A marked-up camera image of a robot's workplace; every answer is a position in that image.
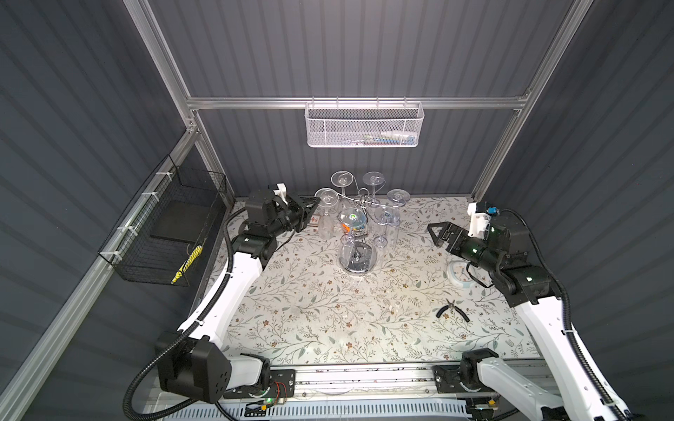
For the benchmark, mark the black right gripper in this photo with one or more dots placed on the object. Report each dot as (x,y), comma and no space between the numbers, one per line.
(455,232)

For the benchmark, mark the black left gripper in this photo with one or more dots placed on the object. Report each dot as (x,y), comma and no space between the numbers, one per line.
(297,203)

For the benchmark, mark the clear champagne flute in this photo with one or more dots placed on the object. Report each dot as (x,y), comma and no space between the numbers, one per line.
(354,224)
(328,199)

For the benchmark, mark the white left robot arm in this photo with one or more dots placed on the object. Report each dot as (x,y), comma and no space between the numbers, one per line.
(191,361)

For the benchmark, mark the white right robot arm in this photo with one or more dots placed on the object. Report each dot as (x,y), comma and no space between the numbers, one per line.
(500,242)

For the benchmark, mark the silver wine glass rack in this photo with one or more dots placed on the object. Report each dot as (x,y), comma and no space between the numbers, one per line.
(362,257)

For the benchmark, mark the white round tape roll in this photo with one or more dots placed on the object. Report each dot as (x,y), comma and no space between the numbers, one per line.
(457,273)

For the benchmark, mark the clear flute back left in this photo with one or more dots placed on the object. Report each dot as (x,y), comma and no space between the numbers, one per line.
(342,179)

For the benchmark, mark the black pliers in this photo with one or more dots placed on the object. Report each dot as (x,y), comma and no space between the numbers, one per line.
(450,306)

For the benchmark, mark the clear flute back right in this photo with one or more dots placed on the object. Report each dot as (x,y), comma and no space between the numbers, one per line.
(374,181)

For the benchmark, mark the items in white basket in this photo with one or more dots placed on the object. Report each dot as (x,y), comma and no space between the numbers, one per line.
(396,138)

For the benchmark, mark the yellow black striped item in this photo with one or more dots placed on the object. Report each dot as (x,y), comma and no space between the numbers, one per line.
(198,250)

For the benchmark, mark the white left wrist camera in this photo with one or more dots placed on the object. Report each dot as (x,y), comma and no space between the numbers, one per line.
(280,195)

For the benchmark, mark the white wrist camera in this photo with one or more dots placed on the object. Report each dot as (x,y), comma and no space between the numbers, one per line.
(480,216)
(280,195)

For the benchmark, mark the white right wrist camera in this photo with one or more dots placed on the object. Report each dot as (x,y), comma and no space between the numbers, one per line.
(480,216)

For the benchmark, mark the white wire mesh basket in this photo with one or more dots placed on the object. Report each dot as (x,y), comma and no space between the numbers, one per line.
(332,125)

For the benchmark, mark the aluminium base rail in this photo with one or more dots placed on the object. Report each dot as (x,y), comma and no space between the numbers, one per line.
(375,380)

